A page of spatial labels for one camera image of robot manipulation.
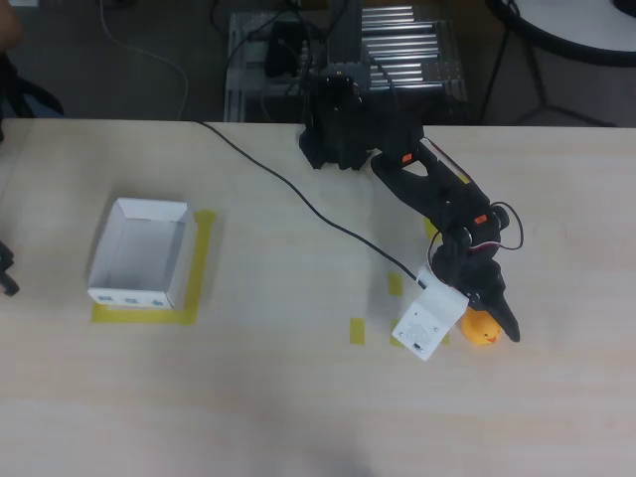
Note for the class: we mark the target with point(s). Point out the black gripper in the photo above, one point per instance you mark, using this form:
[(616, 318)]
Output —
[(489, 294)]

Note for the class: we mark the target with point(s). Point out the orange toy object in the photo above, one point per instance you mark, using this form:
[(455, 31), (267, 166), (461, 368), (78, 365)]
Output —
[(479, 330)]

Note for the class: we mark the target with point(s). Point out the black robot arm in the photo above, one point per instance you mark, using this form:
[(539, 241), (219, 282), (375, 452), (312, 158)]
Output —
[(422, 189)]

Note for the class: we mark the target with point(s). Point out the person's forearm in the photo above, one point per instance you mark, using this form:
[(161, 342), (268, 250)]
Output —
[(7, 22)]

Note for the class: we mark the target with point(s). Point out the white cardboard box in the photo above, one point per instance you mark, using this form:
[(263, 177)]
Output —
[(134, 243)]

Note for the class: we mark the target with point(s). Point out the short yellow tape mark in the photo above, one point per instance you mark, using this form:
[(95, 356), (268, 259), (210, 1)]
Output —
[(357, 331), (428, 228), (463, 178)]

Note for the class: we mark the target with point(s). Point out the round white table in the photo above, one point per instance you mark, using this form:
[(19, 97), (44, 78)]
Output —
[(571, 20)]

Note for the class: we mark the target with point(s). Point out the black office chair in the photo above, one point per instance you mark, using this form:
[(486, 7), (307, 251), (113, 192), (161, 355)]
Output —
[(20, 94)]

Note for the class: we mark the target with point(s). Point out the white paper sheet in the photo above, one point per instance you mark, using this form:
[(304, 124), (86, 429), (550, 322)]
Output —
[(24, 2)]

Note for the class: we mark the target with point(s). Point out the black table leg frame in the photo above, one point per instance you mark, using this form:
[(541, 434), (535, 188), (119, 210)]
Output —
[(536, 74)]

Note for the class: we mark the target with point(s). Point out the aluminium roller conveyor frame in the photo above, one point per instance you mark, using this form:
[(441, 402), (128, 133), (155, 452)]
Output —
[(407, 45)]

